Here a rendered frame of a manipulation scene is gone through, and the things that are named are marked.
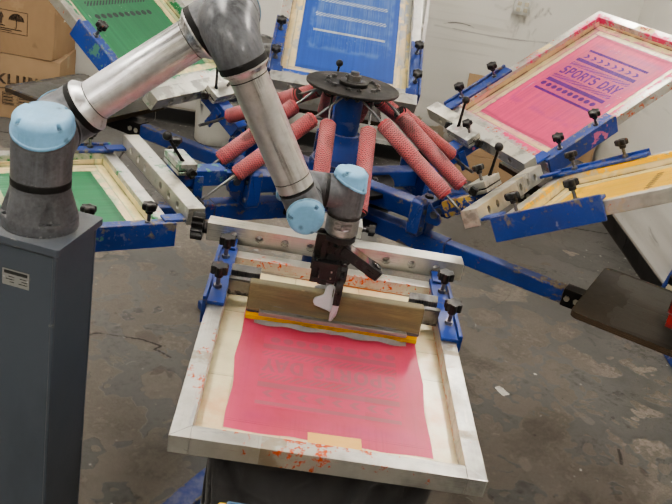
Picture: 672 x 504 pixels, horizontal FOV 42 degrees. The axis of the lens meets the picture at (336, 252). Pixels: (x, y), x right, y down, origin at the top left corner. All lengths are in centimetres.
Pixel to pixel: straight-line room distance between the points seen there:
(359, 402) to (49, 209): 73
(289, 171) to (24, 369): 68
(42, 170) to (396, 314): 84
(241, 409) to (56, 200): 54
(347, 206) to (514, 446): 188
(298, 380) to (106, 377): 171
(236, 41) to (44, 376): 79
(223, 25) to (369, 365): 80
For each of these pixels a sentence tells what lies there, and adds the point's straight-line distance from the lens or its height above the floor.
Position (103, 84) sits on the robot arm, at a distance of 182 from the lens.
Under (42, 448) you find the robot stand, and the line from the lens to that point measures 201.
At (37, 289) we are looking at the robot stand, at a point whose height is 110.
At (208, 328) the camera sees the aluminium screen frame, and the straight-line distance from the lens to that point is 192.
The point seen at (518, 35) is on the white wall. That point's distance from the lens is 622.
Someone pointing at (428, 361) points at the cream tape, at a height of 96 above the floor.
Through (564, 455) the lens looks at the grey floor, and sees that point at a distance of 361.
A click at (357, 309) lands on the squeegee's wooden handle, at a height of 103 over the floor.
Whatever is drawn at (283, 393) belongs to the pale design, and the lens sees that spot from 181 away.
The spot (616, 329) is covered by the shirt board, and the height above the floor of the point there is 95.
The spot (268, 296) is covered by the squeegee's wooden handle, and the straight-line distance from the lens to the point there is 200.
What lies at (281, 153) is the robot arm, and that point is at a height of 143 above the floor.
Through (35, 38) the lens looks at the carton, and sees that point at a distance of 593.
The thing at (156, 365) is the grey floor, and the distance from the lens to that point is 357.
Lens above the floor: 198
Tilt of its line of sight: 25 degrees down
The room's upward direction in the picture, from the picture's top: 11 degrees clockwise
